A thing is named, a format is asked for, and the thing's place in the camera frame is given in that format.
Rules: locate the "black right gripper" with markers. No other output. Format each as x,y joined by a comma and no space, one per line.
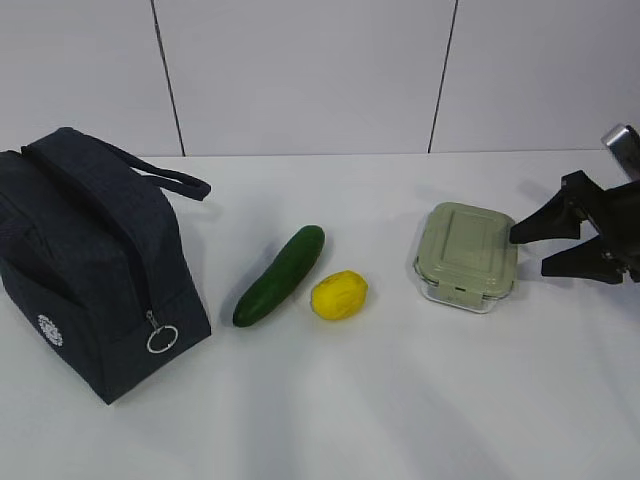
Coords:
614,215

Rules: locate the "glass container with green lid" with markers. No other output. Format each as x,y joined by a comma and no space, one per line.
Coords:
465,259

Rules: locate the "green cucumber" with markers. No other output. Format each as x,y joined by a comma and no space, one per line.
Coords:
281,278

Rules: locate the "dark navy lunch bag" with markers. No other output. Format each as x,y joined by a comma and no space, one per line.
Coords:
92,255

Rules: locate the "yellow lemon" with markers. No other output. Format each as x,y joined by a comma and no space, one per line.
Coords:
339,296

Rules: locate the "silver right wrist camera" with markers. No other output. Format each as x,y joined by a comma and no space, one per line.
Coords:
622,142

